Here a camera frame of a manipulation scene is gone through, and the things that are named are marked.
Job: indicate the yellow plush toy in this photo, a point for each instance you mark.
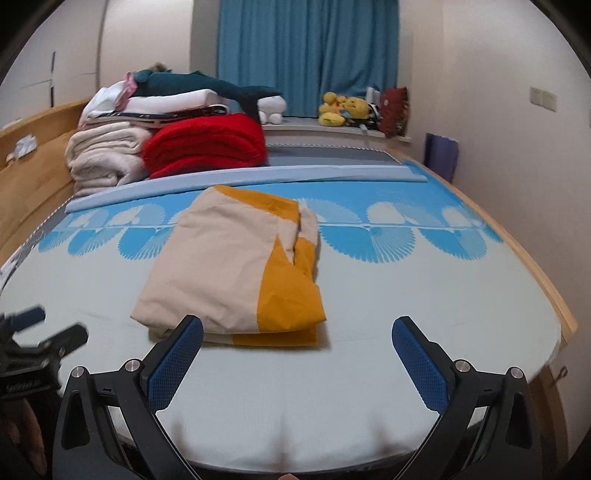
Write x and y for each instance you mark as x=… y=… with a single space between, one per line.
x=356 y=110
x=331 y=110

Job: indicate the pink cloth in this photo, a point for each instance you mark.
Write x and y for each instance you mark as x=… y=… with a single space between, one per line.
x=130 y=85

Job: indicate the grey mat with dotted trim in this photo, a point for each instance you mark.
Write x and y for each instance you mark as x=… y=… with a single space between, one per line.
x=323 y=154

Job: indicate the red folded blanket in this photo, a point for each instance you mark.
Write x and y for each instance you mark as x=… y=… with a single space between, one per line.
x=207 y=145

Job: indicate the white folded cloth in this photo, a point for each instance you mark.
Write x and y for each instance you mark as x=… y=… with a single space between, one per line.
x=104 y=99

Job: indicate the white wardrobe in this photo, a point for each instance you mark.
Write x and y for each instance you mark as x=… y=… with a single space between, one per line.
x=92 y=41

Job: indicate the window sill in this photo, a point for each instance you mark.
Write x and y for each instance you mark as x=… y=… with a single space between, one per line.
x=314 y=129

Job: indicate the white plastic bag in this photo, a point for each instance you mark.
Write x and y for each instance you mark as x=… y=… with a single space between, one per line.
x=25 y=145

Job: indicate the wooden bed frame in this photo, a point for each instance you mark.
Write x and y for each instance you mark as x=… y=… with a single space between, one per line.
x=531 y=267

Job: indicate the dark patterned folded cloth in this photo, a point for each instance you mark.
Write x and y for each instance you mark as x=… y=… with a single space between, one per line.
x=184 y=113

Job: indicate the person's left hand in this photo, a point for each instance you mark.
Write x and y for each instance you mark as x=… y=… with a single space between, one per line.
x=23 y=434

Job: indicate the purple bag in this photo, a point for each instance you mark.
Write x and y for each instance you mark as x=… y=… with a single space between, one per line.
x=441 y=157

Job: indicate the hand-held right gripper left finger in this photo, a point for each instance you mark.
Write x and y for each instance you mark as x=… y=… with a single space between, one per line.
x=175 y=364

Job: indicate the beige and orange hooded jacket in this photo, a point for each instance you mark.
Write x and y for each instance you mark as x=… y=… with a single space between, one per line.
x=207 y=267

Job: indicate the cream folded blanket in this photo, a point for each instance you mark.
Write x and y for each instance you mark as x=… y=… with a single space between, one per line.
x=101 y=152

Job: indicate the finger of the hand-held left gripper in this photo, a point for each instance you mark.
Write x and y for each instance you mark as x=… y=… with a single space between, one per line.
x=60 y=339
x=27 y=316

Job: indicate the teal shark plush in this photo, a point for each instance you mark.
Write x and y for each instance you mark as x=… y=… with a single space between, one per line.
x=184 y=83

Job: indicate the black and white plush toy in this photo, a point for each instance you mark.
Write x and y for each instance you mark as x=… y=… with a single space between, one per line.
x=374 y=114

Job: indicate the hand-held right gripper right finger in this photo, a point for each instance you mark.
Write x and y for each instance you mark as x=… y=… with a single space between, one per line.
x=422 y=369

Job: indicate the light blue foam strip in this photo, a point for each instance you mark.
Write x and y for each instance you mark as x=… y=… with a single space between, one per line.
x=277 y=175

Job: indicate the dark red cushion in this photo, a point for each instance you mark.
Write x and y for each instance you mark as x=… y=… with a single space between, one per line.
x=395 y=110

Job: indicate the blue curtain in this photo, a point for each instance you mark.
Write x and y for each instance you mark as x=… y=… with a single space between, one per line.
x=304 y=50

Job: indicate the wall switch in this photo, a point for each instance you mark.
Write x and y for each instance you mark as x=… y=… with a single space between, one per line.
x=543 y=98

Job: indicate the wooden headboard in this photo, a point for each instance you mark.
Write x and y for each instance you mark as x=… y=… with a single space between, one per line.
x=32 y=194

